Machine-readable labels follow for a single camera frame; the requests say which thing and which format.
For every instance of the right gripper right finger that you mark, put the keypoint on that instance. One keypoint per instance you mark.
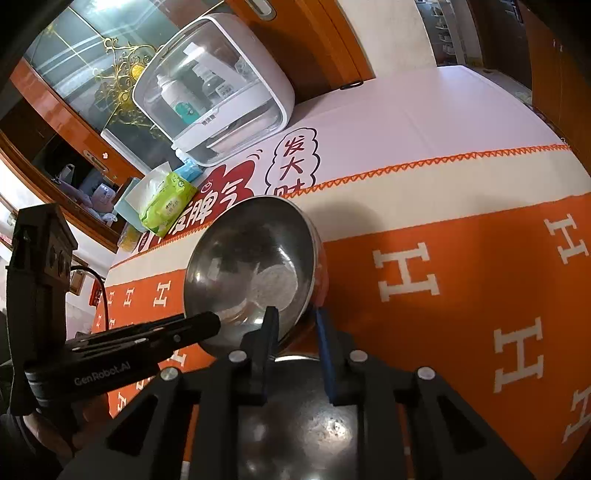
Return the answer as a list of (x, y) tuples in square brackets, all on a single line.
[(354, 378)]

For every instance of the yellow glass jar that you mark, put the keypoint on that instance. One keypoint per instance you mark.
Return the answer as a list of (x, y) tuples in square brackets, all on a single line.
[(128, 239)]

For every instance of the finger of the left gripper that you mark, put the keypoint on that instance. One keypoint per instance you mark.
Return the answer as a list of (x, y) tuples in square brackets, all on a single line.
[(150, 342)]

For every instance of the left hand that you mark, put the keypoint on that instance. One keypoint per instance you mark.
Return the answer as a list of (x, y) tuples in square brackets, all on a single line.
[(32, 448)]

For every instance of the orange H-pattern blanket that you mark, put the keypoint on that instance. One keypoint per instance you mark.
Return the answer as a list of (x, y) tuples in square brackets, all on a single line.
[(476, 265)]

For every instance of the large steel bowl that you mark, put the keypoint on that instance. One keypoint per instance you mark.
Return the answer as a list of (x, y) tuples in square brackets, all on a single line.
[(262, 252)]

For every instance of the pink printed tablecloth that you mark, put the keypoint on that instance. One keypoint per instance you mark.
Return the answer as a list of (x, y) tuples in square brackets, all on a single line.
[(419, 147)]

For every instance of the white clear cosmetics case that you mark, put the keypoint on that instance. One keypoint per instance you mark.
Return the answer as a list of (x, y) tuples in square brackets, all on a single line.
[(214, 90)]

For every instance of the green tissue pack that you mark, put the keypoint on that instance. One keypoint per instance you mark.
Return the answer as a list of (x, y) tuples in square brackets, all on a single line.
[(159, 198)]

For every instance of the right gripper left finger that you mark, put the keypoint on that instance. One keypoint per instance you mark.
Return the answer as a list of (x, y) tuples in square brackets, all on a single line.
[(239, 380)]

